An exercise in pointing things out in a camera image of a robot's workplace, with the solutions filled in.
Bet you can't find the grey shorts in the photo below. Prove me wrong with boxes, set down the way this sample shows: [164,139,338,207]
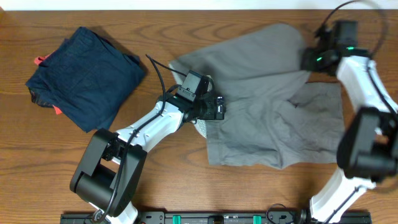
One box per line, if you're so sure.
[170,24,345,169]

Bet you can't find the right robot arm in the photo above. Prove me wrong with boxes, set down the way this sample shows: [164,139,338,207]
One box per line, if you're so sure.
[294,21,397,223]

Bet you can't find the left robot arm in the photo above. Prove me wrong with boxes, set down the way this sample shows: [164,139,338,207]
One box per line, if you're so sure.
[70,70,225,223]

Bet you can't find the folded navy blue garment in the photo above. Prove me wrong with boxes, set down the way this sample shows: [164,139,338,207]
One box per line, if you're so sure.
[26,27,145,133]

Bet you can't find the folded red garment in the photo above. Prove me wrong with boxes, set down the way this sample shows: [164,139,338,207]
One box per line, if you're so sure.
[34,54,63,115]

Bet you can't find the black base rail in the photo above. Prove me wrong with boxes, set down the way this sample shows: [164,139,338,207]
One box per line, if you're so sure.
[60,207,373,224]

